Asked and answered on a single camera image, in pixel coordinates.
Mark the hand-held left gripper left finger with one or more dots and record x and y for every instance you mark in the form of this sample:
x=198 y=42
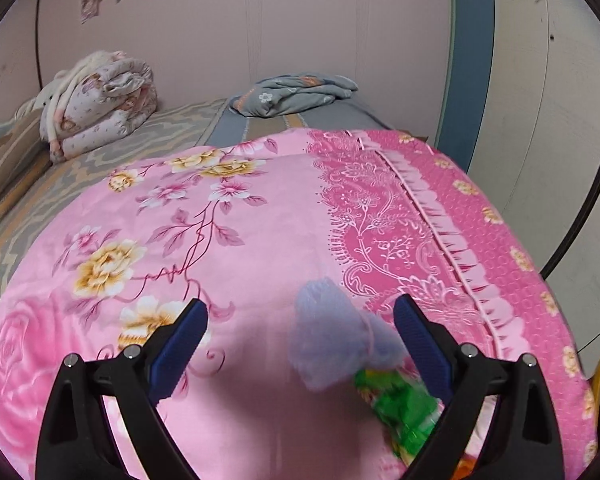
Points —
x=180 y=342

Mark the green snack wrapper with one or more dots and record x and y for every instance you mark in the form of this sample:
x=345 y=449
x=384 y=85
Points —
x=405 y=410

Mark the grey folded blanket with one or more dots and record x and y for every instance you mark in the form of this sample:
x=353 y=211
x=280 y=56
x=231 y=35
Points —
x=290 y=94

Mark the folded floral quilt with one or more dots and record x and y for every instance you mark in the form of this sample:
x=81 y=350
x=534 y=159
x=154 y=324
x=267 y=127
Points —
x=105 y=105

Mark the striped folded pillows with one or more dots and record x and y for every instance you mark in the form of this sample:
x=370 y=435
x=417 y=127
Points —
x=10 y=160

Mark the pink floral bed cover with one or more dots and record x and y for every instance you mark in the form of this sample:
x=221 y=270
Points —
x=280 y=235

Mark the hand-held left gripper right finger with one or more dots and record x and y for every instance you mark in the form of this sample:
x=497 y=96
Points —
x=422 y=340

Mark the orange crumpled wrapper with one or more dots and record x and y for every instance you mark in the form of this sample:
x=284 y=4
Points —
x=467 y=471

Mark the white and blue wardrobe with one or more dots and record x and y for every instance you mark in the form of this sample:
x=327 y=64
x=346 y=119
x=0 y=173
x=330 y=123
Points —
x=530 y=85

